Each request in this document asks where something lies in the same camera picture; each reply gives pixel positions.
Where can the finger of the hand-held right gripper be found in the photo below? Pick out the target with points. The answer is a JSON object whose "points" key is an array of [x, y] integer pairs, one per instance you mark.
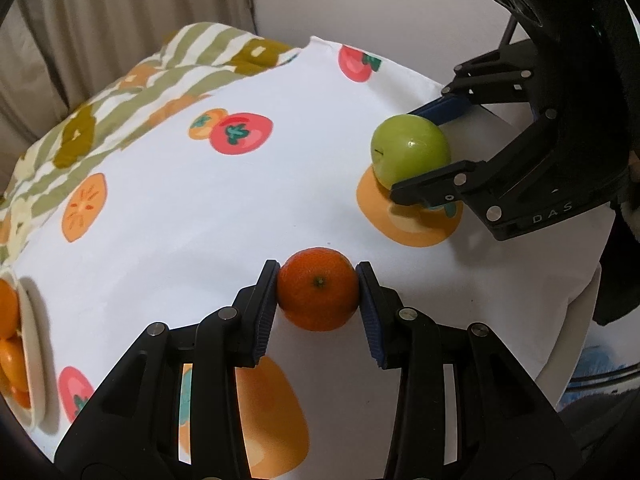
{"points": [[440, 185], [450, 106]]}

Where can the beige curtain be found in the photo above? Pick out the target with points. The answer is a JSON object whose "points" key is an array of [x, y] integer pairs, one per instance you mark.
{"points": [[125, 10]]}

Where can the white fruit print sheet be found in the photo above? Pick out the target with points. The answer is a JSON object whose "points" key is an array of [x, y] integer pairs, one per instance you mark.
{"points": [[300, 170]]}

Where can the blue cloth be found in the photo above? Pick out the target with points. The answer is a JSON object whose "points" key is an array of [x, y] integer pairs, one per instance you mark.
{"points": [[597, 362]]}

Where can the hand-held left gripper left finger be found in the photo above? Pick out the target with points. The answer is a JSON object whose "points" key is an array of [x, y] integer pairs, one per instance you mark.
{"points": [[266, 305]]}

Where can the green striped floral quilt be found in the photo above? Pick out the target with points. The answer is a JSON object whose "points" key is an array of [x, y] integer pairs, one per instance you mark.
{"points": [[100, 100]]}

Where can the small tangerine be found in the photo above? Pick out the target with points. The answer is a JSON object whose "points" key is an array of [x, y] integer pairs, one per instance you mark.
{"points": [[21, 399], [317, 290]]}

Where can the large orange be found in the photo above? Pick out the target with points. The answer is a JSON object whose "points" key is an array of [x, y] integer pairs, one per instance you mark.
{"points": [[6, 307]]}

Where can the medium orange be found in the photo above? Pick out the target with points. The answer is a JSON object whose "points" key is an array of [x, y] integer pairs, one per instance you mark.
{"points": [[11, 364]]}

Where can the dark cloth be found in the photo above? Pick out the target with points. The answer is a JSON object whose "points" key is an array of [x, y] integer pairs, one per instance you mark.
{"points": [[617, 265]]}

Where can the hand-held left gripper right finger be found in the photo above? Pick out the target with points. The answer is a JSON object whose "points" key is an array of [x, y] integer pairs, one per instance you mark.
{"points": [[369, 310]]}

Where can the green apple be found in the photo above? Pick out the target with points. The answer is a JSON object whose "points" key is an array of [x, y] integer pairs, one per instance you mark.
{"points": [[410, 147]]}

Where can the white bowl of oranges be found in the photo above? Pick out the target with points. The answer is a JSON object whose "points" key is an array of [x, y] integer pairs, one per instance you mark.
{"points": [[37, 340]]}

